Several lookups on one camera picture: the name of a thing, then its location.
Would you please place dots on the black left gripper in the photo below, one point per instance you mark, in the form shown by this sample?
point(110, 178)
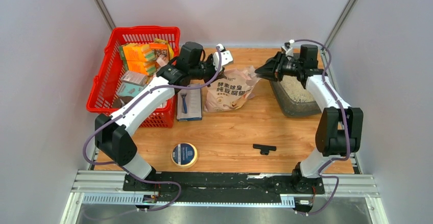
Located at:
point(214, 72)

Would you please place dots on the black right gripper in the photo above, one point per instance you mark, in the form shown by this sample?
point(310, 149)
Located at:
point(273, 69)

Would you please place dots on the pink cat litter bag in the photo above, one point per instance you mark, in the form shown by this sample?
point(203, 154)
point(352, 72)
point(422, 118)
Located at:
point(231, 91)

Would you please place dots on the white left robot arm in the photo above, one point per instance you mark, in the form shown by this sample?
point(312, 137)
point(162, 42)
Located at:
point(113, 133)

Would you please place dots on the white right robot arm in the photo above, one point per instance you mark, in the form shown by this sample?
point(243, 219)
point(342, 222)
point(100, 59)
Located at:
point(340, 127)

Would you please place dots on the dark grey litter box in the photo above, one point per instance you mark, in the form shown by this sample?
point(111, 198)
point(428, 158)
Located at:
point(293, 99)

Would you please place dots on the grey pink box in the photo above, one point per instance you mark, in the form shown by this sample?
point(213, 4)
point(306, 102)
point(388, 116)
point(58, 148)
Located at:
point(135, 78)

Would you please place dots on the teal box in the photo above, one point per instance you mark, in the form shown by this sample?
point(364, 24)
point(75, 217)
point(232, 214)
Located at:
point(127, 89)

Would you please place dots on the razor blister pack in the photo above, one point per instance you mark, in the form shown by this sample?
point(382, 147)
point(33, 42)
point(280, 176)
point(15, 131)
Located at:
point(189, 105)

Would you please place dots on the yellow orange snack pack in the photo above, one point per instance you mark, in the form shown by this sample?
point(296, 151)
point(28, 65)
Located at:
point(161, 48)

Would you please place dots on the orange green sponge pack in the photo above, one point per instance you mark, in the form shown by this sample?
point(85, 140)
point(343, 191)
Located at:
point(137, 52)

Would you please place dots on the tape roll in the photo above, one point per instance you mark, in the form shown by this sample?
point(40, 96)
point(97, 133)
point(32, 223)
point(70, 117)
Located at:
point(184, 155)

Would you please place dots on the red plastic basket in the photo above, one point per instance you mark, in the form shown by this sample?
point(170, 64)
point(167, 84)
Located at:
point(106, 83)

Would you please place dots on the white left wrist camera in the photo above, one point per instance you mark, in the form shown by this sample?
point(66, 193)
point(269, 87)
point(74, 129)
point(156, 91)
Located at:
point(221, 57)

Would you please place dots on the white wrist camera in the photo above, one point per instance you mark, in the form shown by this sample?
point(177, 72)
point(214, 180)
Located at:
point(221, 57)
point(287, 49)

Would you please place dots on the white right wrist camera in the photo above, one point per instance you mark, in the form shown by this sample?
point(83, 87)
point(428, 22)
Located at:
point(287, 49)

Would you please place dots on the black T-shaped bracket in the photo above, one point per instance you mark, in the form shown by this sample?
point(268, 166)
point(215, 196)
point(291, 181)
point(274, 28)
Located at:
point(264, 149)

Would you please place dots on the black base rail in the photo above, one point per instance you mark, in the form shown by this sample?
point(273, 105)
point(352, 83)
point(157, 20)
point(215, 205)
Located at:
point(217, 187)

